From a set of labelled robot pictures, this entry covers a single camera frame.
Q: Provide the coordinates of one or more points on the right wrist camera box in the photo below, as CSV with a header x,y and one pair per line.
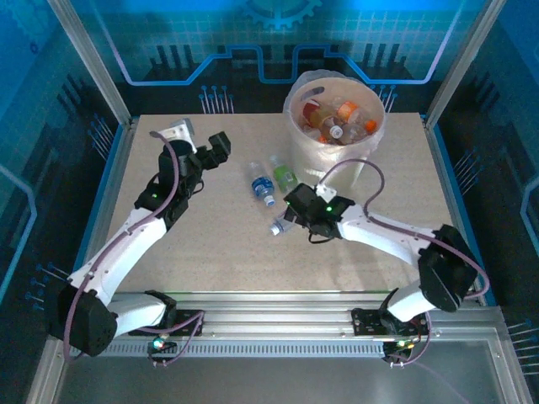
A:
x,y
326,192

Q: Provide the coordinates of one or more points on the small status light board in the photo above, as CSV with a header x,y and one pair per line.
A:
x,y
159,343
402,344

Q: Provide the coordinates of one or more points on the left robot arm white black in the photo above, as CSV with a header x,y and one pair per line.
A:
x,y
122,248

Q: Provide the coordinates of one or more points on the aluminium table side rail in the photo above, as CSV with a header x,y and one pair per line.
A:
x,y
122,147
437,147

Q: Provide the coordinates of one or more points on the clear bottle green label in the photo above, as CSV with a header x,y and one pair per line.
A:
x,y
285,174

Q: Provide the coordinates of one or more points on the aluminium mounting rail beam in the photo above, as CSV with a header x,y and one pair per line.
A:
x,y
273,315

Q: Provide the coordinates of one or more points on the red and gold label bottle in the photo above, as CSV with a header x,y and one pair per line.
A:
x,y
312,111

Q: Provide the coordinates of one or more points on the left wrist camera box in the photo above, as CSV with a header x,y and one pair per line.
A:
x,y
181,132

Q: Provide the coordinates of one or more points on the aluminium frame post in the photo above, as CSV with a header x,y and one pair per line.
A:
x,y
94,63
461,63

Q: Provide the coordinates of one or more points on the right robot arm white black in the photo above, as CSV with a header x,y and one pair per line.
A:
x,y
370,237

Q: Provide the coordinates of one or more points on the small bottle blue label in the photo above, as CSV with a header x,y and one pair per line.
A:
x,y
263,185

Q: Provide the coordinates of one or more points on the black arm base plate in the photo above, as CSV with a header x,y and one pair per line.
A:
x,y
189,322
362,322

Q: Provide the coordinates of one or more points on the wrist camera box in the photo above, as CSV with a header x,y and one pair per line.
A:
x,y
326,192
181,132

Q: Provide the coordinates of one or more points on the white plastic bin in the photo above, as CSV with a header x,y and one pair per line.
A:
x,y
311,164

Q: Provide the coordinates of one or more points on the clear water bottle purple label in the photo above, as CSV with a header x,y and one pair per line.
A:
x,y
278,226

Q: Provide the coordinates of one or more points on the orange label bottle gold cap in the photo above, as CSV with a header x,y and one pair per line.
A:
x,y
347,109

